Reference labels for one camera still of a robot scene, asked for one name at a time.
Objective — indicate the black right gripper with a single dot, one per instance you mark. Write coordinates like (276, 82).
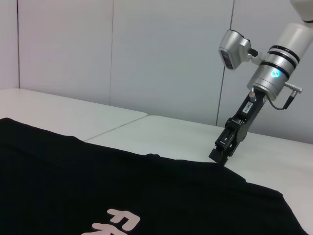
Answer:
(249, 110)

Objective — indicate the black shirt with FREE print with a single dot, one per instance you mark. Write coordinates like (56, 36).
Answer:
(73, 171)

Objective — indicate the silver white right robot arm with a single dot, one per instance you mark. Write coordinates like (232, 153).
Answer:
(281, 63)

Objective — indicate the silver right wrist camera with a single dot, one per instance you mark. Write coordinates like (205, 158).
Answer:
(232, 46)

